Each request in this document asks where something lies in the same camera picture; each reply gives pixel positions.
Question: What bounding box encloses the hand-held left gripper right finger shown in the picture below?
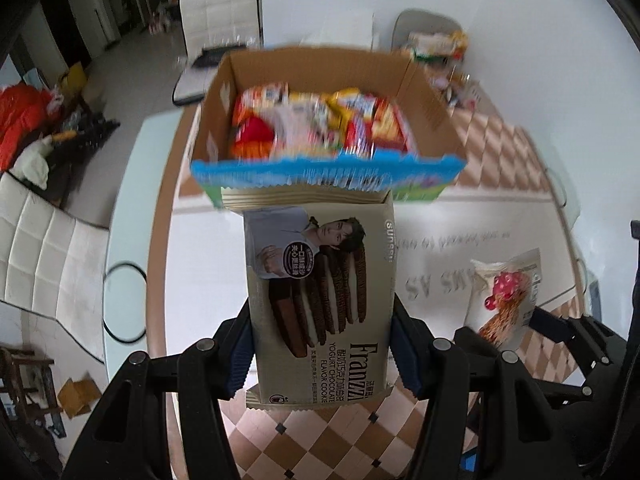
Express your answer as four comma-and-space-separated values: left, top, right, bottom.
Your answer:
390, 296, 596, 480

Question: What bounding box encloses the wooden stool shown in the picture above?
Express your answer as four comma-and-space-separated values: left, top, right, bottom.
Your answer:
0, 345, 63, 426

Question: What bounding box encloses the beige chocolate cookie packet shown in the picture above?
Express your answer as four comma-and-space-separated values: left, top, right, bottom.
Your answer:
221, 187, 398, 411

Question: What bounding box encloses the red plastic bag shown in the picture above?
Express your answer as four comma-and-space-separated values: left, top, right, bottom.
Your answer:
0, 85, 56, 171

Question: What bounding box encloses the pale crumpled cloth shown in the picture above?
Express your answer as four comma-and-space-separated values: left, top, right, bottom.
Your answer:
12, 137, 53, 191

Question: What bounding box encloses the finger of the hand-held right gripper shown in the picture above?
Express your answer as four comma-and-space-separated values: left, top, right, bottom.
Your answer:
530, 306, 628, 403

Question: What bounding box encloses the grey chair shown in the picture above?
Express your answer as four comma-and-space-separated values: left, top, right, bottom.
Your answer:
392, 8, 466, 51

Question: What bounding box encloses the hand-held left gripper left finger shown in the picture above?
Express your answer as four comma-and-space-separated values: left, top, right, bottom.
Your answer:
60, 300, 259, 480

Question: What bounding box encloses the pile of colourful snack packets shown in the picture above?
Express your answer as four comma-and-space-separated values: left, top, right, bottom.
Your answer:
230, 85, 416, 161

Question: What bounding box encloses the black cable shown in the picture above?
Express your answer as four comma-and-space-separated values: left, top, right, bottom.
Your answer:
102, 260, 151, 343

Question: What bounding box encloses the brown cardboard box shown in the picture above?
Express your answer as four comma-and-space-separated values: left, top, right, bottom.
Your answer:
190, 47, 468, 176

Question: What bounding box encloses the yellow bin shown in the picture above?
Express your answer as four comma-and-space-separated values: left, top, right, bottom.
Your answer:
60, 62, 88, 96

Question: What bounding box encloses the blue edged snack packet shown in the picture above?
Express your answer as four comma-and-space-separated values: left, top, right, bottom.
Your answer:
191, 155, 468, 209

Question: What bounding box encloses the small cardboard box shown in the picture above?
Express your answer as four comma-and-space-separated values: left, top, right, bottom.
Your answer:
57, 377, 101, 418

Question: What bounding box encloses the white pretzel snack bag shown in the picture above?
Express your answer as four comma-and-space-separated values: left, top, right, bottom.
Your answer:
464, 247, 543, 351

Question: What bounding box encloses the heap of assorted snack bags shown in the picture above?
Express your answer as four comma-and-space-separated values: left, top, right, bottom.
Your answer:
405, 30, 481, 111

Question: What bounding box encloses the dark floor rack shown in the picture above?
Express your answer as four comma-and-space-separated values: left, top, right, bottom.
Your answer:
40, 115, 121, 206

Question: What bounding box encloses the white quilted chair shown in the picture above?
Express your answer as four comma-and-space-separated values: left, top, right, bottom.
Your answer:
172, 0, 263, 106
0, 172, 111, 366

